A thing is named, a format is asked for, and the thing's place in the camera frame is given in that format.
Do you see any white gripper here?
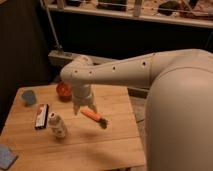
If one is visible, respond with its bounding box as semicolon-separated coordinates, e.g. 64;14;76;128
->
72;84;97;115

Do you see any orange ceramic bowl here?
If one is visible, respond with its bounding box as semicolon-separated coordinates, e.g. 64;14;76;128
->
56;82;72;101

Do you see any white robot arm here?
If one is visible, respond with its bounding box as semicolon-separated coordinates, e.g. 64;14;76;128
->
60;49;213;171

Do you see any orange toy carrot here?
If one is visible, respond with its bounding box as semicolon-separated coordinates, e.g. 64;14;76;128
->
80;109;108;129

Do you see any white plastic bottle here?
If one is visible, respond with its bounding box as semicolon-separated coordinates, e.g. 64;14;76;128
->
48;113;67;138

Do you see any red and black box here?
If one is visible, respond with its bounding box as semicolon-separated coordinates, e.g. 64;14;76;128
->
35;104;49;130

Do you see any wooden table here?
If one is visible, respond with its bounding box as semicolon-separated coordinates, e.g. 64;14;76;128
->
0;85;145;171

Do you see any blue cup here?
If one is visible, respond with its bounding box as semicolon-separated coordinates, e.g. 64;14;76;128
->
21;90;36;106

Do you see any metal lamp pole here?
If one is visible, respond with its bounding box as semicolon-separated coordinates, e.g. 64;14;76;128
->
43;0;63;52

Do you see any blue sponge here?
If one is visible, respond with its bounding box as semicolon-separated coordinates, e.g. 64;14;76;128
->
0;144;18;170

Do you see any white wall shelf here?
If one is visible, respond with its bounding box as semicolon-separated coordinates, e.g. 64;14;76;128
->
43;0;213;29

